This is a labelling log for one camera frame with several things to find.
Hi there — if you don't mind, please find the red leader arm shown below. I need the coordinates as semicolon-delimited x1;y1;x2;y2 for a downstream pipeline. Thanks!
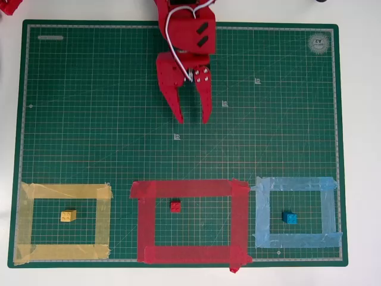
0;0;23;15

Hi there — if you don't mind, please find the red tape rectangle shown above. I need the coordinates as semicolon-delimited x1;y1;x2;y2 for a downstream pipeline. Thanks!
130;178;254;273

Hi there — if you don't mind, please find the blue tape rectangle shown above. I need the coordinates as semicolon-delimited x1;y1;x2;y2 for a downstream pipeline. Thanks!
251;176;343;249

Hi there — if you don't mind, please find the yellow tape rectangle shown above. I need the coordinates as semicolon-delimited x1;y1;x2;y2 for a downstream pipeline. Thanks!
14;182;114;266

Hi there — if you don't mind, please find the blue toy brick cube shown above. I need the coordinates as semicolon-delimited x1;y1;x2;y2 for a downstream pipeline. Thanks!
282;210;298;225

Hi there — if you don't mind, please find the yellow toy brick cube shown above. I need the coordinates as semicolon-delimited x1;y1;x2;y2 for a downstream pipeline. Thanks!
60;209;77;223

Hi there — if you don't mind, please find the green cutting mat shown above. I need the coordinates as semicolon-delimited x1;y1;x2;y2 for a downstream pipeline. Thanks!
7;19;348;269

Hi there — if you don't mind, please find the white robot arm cable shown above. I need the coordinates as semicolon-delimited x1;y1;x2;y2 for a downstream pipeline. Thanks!
165;0;216;82

